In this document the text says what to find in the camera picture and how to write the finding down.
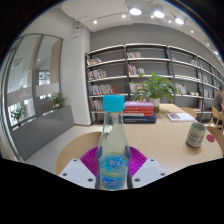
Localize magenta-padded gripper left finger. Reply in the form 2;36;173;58
59;145;101;190

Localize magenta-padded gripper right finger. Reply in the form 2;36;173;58
128;145;167;190

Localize clear bottle with blue cap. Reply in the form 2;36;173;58
95;94;132;192

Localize thick navy blue book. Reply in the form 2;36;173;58
122;113;158;125

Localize long grey planter box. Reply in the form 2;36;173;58
11;105;76;161

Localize grey-green patterned mug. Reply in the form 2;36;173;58
185;121;207;149

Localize white book with printed cover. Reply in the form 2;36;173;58
166;112;197;123

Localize pink-covered red book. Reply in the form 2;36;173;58
123;101;155;113

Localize green plant in planter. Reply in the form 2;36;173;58
49;93;69;109
10;107;26;123

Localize green potted plant white pot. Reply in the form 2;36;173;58
129;71;183;114

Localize slatted wooden chair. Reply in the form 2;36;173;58
209;105;224;133

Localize person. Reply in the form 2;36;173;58
212;84;224;114

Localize dark metal bookshelf unit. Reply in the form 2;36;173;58
84;42;224;126

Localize ceiling lights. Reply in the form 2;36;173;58
92;4;221;58

